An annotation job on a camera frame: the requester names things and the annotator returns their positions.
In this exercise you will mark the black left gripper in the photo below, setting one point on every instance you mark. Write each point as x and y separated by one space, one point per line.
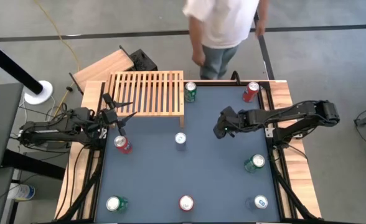
109 116

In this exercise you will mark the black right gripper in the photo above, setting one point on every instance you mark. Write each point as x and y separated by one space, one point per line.
236 119

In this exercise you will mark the red Fanta strawberry can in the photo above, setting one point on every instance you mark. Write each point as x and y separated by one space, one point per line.
186 203
124 146
250 93

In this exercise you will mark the blue silver Red Bull can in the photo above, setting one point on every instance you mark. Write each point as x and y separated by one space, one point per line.
259 202
180 141

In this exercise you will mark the green Sprite can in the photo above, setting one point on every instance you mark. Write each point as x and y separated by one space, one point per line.
253 164
190 93
117 204

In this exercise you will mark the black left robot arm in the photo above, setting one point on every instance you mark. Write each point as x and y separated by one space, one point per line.
52 127

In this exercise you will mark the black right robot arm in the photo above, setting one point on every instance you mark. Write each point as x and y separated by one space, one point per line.
295 116

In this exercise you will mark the wooden slatted shelf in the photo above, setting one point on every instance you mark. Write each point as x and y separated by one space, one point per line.
145 93

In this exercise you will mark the wooden board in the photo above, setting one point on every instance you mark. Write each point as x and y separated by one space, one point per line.
105 67

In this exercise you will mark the white round pole base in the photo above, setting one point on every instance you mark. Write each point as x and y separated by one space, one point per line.
47 90

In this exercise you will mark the person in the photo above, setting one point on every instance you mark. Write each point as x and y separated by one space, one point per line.
223 21

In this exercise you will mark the black pole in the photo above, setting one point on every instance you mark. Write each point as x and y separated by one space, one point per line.
12 65

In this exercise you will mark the grey desk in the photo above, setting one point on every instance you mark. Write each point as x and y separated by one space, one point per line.
2 130

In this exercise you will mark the white blue canister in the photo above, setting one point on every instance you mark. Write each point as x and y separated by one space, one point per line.
22 192

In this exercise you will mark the white metal bracket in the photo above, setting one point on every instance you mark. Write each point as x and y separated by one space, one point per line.
269 132

